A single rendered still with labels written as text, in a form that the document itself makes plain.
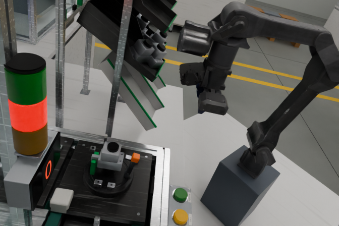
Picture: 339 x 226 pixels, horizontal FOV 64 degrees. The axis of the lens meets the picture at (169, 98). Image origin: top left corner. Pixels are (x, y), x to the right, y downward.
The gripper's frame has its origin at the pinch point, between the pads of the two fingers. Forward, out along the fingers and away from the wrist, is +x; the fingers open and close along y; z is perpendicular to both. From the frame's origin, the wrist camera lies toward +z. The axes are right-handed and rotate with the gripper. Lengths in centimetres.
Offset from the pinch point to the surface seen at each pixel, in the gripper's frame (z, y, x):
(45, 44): 74, -84, 39
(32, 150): 30.3, 26.3, -1.8
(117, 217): 15.0, 16.8, 28.5
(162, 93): 5, -60, 39
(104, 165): 21.2, 7.2, 21.4
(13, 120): 32.7, 26.3, -7.2
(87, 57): 41, -47, 21
